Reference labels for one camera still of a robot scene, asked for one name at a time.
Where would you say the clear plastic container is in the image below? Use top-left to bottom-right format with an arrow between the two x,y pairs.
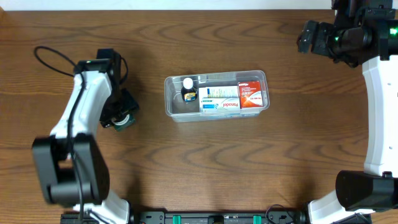
164,70 -> 270,122

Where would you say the red white medicine box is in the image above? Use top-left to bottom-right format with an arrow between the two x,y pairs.
238,81 -> 264,108

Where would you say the black mounting rail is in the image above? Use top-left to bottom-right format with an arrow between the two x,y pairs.
60,209 -> 373,224

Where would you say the green Zam-Buk box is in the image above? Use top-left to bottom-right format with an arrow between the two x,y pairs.
112,114 -> 136,131

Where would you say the blue white medicine box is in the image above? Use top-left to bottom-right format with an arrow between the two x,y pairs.
198,86 -> 239,98

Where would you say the dark Woods syrup bottle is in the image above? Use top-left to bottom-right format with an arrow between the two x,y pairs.
181,78 -> 197,102

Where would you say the white Panadol box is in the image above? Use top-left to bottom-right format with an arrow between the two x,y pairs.
200,98 -> 240,112

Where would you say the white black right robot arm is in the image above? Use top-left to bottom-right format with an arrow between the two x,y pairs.
297,0 -> 397,223

